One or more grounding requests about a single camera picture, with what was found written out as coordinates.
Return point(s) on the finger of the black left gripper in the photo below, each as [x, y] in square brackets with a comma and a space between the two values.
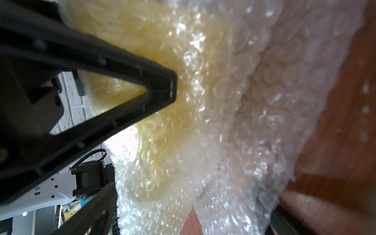
[88, 102]

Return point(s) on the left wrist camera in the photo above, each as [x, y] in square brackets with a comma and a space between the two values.
[91, 177]

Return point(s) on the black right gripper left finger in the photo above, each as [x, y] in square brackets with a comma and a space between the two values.
[95, 217]

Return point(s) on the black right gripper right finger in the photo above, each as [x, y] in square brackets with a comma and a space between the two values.
[284, 223]

